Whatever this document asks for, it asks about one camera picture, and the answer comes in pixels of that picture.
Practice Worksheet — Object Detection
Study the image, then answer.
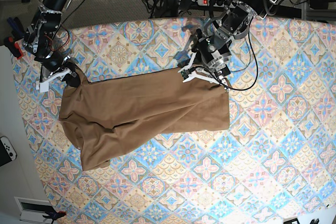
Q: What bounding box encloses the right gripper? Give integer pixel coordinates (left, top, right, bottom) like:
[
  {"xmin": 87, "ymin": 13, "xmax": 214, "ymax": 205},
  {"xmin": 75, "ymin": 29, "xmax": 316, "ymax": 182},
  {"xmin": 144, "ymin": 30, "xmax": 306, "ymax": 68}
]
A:
[{"xmin": 35, "ymin": 51, "xmax": 81, "ymax": 93}]

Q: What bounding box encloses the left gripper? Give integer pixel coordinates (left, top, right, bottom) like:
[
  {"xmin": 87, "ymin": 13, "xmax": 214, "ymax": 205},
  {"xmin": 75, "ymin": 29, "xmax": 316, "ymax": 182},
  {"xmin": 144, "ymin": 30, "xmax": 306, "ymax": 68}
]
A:
[{"xmin": 178, "ymin": 29, "xmax": 232, "ymax": 91}]

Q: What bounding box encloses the brown t-shirt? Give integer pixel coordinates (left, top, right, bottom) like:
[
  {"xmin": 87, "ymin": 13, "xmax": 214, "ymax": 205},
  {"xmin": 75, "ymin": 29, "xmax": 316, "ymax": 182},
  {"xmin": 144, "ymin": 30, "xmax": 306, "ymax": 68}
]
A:
[{"xmin": 59, "ymin": 69, "xmax": 230, "ymax": 171}]

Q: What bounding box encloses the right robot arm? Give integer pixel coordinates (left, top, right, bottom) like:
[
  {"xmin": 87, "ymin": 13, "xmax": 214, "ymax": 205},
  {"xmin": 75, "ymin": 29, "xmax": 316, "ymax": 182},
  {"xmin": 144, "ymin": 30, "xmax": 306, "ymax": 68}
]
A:
[{"xmin": 22, "ymin": 0, "xmax": 80, "ymax": 93}]

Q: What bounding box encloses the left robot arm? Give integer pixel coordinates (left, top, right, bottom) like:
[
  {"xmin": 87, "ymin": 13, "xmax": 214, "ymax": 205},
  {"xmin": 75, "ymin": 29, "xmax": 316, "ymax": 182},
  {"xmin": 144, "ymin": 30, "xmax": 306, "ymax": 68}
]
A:
[{"xmin": 179, "ymin": 0, "xmax": 280, "ymax": 91}]

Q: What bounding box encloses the white power strip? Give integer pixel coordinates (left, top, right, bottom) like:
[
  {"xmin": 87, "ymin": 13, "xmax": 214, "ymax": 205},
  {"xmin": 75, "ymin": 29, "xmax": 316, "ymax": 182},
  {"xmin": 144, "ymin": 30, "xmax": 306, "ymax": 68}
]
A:
[{"xmin": 196, "ymin": 0, "xmax": 229, "ymax": 8}]

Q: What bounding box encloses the blue black clamp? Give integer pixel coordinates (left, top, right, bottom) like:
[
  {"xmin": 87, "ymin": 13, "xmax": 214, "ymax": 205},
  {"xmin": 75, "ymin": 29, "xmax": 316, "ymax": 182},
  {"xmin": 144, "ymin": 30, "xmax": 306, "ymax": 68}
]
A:
[{"xmin": 7, "ymin": 17, "xmax": 25, "ymax": 39}]

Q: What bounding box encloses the red black clamp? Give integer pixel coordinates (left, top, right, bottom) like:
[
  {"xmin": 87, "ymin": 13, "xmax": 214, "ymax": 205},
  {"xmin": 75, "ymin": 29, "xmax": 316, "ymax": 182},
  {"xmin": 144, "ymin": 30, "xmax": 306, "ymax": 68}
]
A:
[{"xmin": 4, "ymin": 37, "xmax": 23, "ymax": 60}]

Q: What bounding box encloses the game console controller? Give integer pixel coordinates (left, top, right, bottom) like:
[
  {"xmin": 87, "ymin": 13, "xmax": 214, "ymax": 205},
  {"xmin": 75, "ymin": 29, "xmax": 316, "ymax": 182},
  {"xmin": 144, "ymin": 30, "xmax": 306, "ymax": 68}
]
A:
[{"xmin": 0, "ymin": 136, "xmax": 17, "ymax": 166}]

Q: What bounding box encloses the patterned tile tablecloth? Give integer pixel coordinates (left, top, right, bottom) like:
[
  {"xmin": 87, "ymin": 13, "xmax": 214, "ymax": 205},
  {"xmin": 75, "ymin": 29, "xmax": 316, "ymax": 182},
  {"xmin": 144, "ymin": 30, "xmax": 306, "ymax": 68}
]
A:
[{"xmin": 12, "ymin": 18, "xmax": 335, "ymax": 223}]

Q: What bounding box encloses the white box with window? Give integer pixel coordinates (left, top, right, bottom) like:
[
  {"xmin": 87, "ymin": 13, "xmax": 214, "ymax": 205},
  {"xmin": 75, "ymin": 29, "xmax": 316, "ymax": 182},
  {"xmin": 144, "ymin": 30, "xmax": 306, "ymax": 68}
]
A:
[{"xmin": 14, "ymin": 197, "xmax": 53, "ymax": 223}]

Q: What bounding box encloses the orange black bottom clamp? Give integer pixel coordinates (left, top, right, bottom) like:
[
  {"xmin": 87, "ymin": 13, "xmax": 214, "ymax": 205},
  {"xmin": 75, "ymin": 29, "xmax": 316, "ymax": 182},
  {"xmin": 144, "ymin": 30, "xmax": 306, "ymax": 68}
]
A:
[{"xmin": 43, "ymin": 211, "xmax": 66, "ymax": 223}]

